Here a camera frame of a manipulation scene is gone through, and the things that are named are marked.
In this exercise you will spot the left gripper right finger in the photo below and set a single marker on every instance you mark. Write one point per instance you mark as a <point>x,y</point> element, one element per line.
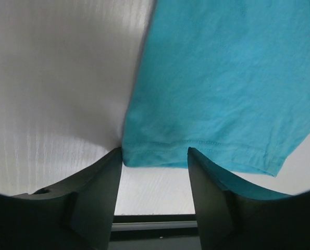
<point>233,213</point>

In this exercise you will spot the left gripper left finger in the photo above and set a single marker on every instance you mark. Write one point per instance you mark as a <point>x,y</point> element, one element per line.
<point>74,213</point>

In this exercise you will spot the light blue t shirt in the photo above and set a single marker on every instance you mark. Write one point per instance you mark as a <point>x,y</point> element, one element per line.
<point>229,78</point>

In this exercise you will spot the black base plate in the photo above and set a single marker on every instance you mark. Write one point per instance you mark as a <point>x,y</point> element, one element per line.
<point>154,232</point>

